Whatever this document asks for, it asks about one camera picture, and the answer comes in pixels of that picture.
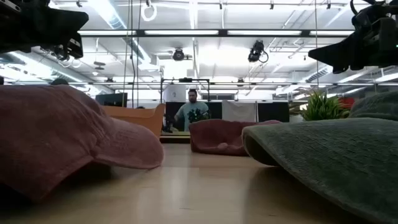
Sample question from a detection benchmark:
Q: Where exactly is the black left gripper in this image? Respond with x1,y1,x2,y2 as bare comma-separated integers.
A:
0,0,90,54

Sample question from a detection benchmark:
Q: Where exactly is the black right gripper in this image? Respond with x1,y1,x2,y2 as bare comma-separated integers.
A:
307,0,398,75

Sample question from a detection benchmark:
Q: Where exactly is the grey-green hat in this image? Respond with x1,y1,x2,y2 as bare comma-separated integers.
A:
241,117,398,224
348,90,398,122

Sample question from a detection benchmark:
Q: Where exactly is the dark red hat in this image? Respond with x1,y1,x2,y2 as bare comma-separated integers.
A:
0,84,165,203
188,118,282,157

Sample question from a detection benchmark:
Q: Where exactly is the red object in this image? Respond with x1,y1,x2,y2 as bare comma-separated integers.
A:
338,96,355,110

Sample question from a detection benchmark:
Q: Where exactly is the green potted plant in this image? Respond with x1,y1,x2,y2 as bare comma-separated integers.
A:
298,90,351,121

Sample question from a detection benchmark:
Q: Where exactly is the black partition panel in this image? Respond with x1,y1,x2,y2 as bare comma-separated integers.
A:
257,101,290,123

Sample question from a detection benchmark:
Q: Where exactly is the white board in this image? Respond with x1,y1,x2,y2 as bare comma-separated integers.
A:
221,100,256,123

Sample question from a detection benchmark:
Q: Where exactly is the orange plastic bin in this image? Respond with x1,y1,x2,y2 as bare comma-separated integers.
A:
101,103,166,138

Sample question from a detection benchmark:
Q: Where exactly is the black beam with light strips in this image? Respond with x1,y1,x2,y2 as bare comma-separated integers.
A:
77,29,355,38

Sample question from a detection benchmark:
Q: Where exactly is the person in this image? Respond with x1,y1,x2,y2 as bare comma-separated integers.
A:
173,88,210,133

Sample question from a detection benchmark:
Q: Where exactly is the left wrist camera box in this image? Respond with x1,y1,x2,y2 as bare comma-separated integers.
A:
63,30,84,60

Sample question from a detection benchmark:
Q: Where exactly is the thin hanging cable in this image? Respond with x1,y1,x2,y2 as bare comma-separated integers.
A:
313,0,320,91

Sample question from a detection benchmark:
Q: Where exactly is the black ceiling camera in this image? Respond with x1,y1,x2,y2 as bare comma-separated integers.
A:
51,45,68,62
172,48,186,62
248,39,269,63

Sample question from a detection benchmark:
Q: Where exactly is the black horizontal rail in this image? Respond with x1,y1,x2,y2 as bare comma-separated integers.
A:
71,82,398,87

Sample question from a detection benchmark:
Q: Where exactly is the black hanging cable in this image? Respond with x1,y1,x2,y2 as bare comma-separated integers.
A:
129,0,137,108

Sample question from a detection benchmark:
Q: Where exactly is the white looped cable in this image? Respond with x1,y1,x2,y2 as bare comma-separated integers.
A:
141,0,158,22

